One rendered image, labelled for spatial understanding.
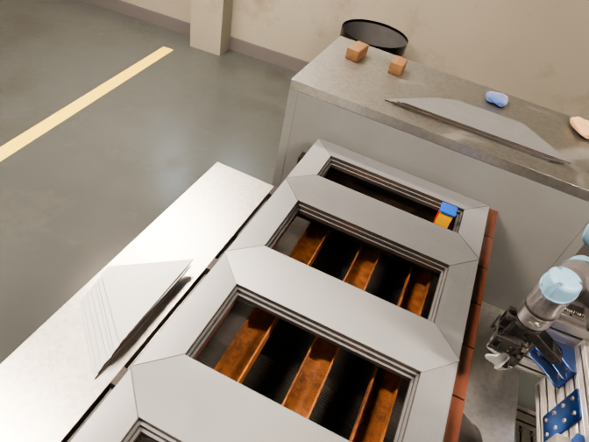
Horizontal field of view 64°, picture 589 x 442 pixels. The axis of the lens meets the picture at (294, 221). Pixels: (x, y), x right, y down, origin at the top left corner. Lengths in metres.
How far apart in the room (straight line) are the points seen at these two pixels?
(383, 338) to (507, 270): 0.99
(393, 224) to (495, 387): 0.61
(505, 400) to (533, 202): 0.77
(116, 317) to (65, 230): 1.44
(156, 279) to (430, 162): 1.15
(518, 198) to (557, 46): 2.35
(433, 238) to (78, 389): 1.19
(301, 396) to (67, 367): 0.63
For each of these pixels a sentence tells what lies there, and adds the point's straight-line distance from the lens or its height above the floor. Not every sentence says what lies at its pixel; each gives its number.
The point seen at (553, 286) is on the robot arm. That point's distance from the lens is 1.16.
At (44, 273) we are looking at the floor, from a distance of 2.61.
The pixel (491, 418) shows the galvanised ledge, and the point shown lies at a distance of 1.62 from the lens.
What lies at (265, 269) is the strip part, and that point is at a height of 0.86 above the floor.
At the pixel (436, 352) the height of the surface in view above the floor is 0.86.
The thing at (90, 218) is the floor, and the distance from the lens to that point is 2.84.
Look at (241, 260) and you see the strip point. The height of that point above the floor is 0.86.
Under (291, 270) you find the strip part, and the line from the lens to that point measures 1.45.
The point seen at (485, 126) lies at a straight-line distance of 2.06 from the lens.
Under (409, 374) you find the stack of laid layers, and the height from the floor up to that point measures 0.84.
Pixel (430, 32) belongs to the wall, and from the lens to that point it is 4.20.
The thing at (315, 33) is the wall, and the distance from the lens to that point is 4.41.
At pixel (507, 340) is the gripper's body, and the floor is 1.05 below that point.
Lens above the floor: 1.94
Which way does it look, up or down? 42 degrees down
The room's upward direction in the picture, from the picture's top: 13 degrees clockwise
